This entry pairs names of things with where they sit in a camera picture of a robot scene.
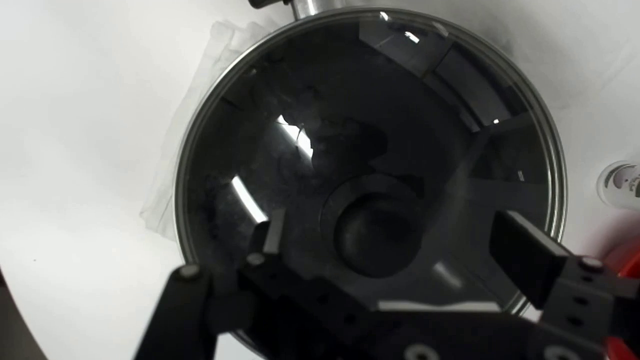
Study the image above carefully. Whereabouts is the clear plastic wrapper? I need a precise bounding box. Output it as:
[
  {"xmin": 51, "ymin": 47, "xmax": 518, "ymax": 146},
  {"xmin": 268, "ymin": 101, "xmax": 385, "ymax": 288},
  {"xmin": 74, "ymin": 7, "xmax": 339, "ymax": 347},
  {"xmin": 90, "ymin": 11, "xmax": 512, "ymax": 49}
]
[{"xmin": 138, "ymin": 19, "xmax": 269, "ymax": 242}]

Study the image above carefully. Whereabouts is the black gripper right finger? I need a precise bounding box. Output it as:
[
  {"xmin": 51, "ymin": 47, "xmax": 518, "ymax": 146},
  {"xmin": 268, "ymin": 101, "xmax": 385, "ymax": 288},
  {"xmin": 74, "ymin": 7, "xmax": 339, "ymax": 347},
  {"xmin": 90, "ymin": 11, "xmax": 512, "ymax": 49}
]
[{"xmin": 487, "ymin": 208, "xmax": 640, "ymax": 360}]

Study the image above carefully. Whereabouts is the glass pot lid black knob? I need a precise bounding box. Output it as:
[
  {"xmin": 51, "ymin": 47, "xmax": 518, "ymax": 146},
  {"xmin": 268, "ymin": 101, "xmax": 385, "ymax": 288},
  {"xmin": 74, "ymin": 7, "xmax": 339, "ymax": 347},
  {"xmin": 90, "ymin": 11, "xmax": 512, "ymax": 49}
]
[{"xmin": 174, "ymin": 7, "xmax": 569, "ymax": 325}]

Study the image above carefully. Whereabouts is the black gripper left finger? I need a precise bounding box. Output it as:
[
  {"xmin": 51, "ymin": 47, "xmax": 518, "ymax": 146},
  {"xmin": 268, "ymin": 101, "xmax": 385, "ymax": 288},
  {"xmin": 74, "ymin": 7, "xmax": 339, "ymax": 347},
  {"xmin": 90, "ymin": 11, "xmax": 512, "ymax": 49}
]
[{"xmin": 132, "ymin": 206, "xmax": 288, "ymax": 360}]

